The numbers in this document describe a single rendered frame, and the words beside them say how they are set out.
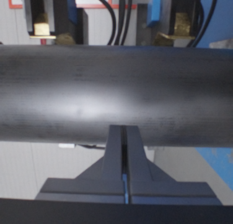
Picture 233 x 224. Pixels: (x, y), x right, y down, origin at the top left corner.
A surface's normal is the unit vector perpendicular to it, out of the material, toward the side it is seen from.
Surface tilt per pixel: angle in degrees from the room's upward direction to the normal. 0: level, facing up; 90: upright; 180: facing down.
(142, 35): 90
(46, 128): 90
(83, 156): 90
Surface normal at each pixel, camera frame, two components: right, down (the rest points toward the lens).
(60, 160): -0.02, 0.25
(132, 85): -0.01, -0.10
